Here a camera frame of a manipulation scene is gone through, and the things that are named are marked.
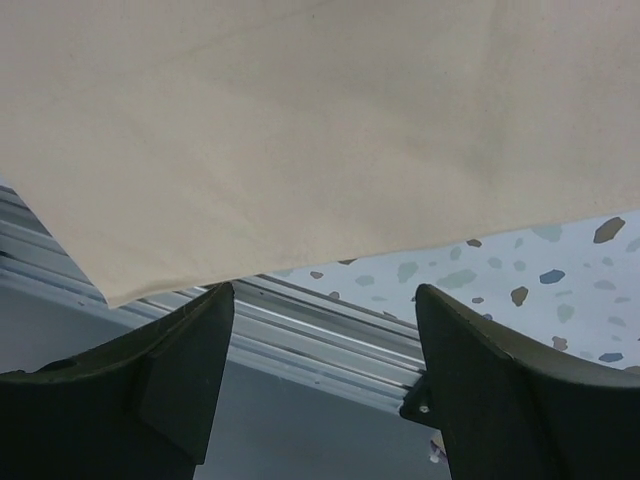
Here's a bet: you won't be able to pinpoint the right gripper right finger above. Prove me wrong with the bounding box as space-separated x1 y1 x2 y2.
414 285 639 479

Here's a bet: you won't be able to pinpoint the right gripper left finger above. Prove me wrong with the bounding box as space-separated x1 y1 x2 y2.
1 283 235 479

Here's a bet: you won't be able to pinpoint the beige cloth drape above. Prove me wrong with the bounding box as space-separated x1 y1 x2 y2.
1 1 639 306

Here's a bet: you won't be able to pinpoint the aluminium frame rails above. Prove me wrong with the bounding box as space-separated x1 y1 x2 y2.
1 187 434 426

